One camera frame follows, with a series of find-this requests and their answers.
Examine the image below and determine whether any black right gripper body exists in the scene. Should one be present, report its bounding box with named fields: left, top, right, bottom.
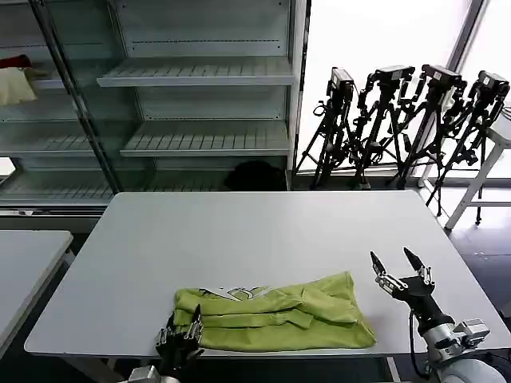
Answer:
left=392, top=274, right=454, bottom=333

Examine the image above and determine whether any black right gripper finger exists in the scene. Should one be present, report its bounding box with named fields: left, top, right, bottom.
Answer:
left=369, top=250, right=405, bottom=298
left=402, top=247, right=436, bottom=288

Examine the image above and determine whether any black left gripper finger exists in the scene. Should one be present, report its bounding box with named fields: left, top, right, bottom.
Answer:
left=183, top=304, right=205, bottom=345
left=156, top=312, right=179, bottom=347

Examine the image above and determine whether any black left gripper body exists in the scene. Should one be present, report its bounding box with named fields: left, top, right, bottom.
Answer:
left=154, top=334, right=205, bottom=377

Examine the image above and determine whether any green shirt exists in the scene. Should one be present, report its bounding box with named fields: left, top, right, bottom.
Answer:
left=172, top=270, right=378, bottom=353

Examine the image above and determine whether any white side table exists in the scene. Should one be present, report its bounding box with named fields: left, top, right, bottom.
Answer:
left=0, top=229, right=76, bottom=350

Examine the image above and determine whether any white desk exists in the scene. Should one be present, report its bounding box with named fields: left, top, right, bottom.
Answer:
left=417, top=106, right=511, bottom=231

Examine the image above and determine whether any black bundle on floor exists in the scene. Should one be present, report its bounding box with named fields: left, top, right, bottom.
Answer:
left=222, top=160, right=289, bottom=193

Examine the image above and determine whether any grey metal shelf rack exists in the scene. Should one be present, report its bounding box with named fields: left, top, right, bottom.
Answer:
left=95, top=0, right=309, bottom=193

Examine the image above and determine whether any glass-fronted grey shelf rack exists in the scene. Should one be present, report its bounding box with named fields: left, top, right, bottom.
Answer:
left=0, top=0, right=125, bottom=219

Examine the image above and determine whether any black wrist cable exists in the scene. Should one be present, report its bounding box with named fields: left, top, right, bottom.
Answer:
left=406, top=310, right=432, bottom=379

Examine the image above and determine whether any black camera tripod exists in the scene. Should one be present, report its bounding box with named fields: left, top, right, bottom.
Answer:
left=347, top=65, right=418, bottom=191
left=295, top=66, right=360, bottom=191
left=425, top=69, right=511, bottom=219
left=393, top=63, right=468, bottom=192

